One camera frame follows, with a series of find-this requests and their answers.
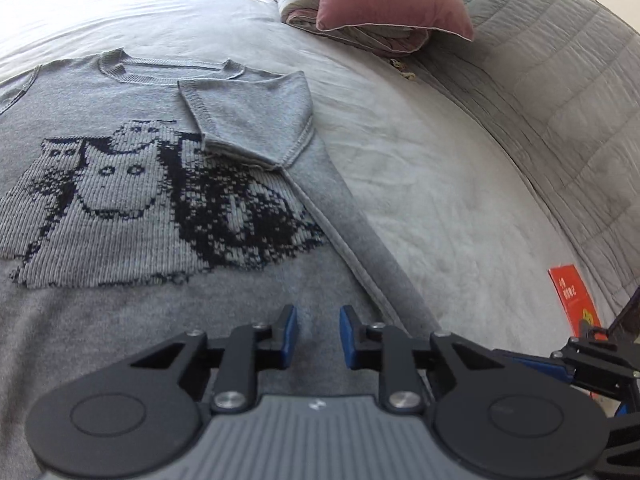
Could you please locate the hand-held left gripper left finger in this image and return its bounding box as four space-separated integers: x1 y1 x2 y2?
131 304 299 413

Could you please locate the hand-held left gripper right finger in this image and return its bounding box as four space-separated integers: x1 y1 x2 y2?
339 305 501 413

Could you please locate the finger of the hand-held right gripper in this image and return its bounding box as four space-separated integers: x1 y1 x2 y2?
492 337 640 402

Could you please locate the grey knit patterned sweater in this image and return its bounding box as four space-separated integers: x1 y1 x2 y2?
0 47 443 476

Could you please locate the red packet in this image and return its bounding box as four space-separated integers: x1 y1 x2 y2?
547 263 608 341

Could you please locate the dark flat object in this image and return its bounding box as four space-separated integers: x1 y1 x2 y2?
607 285 640 341

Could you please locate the grey bed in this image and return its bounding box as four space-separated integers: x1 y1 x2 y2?
0 0 640 480

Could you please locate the grey quilted headboard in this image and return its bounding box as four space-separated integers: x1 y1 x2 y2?
440 0 640 321

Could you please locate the folded grey quilt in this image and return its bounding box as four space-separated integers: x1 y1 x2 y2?
252 0 431 58

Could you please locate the small beige knotted cord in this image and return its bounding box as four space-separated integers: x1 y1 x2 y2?
390 57 416 81

